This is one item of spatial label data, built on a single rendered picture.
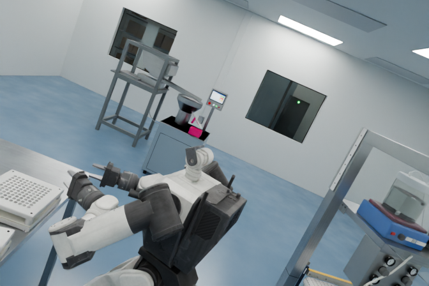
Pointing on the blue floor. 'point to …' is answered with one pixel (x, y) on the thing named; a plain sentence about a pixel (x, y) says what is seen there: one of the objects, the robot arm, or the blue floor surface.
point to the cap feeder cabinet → (170, 147)
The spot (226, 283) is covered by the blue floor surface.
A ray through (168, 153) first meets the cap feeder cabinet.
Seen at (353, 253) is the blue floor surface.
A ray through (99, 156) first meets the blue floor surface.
